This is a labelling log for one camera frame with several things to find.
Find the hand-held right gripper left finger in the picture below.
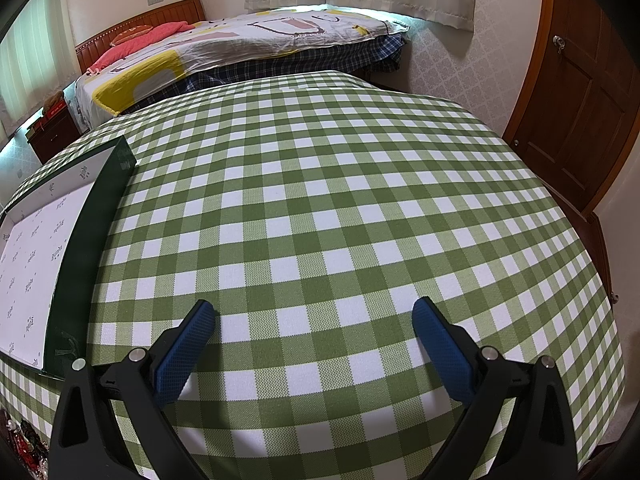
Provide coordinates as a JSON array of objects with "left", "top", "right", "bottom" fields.
[{"left": 48, "top": 300, "right": 217, "bottom": 480}]

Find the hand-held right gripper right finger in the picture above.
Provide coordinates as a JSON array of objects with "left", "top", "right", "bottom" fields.
[{"left": 411, "top": 296, "right": 581, "bottom": 480}]

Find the green box with white lining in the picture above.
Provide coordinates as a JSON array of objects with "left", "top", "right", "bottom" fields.
[{"left": 0, "top": 136, "right": 137, "bottom": 378}]

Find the green checked tablecloth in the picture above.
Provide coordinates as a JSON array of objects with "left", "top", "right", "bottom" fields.
[{"left": 0, "top": 70, "right": 628, "bottom": 480}]

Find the dark red patterned object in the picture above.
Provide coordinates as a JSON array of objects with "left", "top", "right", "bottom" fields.
[{"left": 0, "top": 410, "right": 51, "bottom": 476}]

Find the dark wooden nightstand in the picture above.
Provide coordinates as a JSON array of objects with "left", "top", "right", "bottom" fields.
[{"left": 27, "top": 107, "right": 83, "bottom": 163}]

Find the brown wooden door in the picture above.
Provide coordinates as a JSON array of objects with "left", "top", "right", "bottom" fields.
[{"left": 502, "top": 0, "right": 640, "bottom": 216}]

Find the pink pillow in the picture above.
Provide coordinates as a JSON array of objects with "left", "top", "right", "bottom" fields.
[{"left": 87, "top": 21, "right": 201, "bottom": 75}]

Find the blue plaid bed sheet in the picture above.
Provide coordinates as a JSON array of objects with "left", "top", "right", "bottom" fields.
[{"left": 117, "top": 35, "right": 405, "bottom": 116}]

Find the patterned white bedsheet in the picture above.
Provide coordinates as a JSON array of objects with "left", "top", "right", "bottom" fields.
[{"left": 67, "top": 7, "right": 411, "bottom": 118}]

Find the red cushion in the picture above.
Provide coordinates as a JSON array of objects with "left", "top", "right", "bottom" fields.
[{"left": 111, "top": 26, "right": 151, "bottom": 46}]

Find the wooden headboard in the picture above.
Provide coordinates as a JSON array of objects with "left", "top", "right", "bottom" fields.
[{"left": 75, "top": 0, "right": 208, "bottom": 75}]

